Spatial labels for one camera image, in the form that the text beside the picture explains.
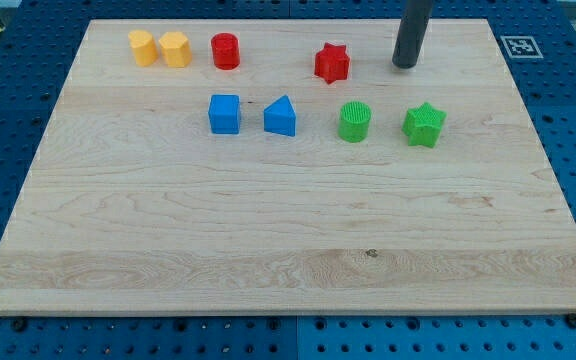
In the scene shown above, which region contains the green cylinder block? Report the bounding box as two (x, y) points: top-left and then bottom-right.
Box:
(338, 101), (372, 143)

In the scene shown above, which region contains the light wooden board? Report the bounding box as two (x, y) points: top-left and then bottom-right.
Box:
(0, 19), (576, 317)

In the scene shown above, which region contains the blue triangle block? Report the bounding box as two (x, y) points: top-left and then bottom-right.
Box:
(263, 95), (297, 137)

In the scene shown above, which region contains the yellow hexagon block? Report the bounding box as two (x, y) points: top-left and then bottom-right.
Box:
(159, 32), (192, 68)

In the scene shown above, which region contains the green star block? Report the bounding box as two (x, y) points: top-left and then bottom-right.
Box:
(402, 102), (447, 148)

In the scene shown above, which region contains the blue cube block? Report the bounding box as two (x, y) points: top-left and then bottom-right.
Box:
(208, 94), (241, 134)

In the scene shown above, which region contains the red cylinder block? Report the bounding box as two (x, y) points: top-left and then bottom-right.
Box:
(211, 33), (240, 70)

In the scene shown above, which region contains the white fiducial marker tag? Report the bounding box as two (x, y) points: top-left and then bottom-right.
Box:
(501, 35), (543, 59)

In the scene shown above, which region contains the red star block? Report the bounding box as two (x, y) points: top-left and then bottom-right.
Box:
(314, 42), (350, 84)

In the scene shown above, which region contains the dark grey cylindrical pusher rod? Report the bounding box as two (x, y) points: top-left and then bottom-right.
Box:
(392, 0), (434, 69)

